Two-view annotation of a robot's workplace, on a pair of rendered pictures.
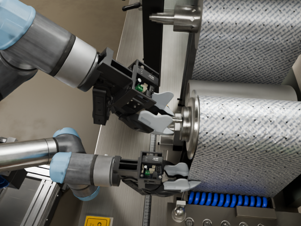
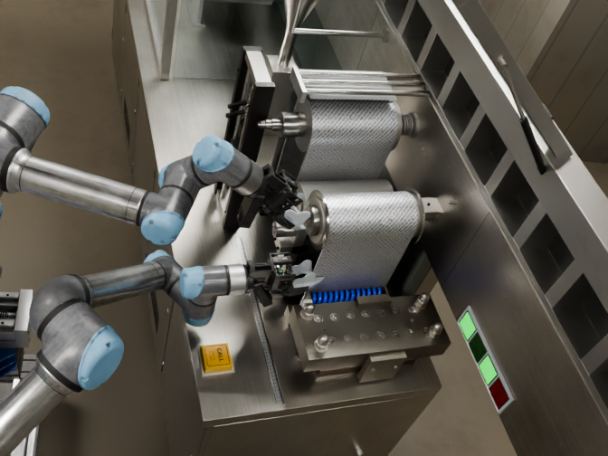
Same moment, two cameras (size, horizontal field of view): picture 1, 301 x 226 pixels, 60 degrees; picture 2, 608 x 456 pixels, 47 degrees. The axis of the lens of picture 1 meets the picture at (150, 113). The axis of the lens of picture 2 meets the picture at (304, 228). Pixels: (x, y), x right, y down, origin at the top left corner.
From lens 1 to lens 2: 1.17 m
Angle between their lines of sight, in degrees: 23
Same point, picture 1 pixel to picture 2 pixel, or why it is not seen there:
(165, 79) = not seen: hidden behind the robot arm
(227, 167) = (348, 253)
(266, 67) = (365, 165)
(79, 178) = (216, 288)
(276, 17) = (369, 124)
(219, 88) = (328, 187)
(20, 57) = (223, 175)
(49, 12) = not seen: outside the picture
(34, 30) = (235, 157)
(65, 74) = (248, 185)
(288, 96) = (385, 188)
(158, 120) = (299, 216)
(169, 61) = not seen: hidden behind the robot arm
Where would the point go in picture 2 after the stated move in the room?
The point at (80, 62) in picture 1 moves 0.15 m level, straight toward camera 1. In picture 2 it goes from (258, 175) to (301, 223)
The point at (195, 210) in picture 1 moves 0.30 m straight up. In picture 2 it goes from (320, 308) to (353, 234)
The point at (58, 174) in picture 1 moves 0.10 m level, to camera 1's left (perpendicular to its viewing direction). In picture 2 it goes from (196, 286) to (154, 292)
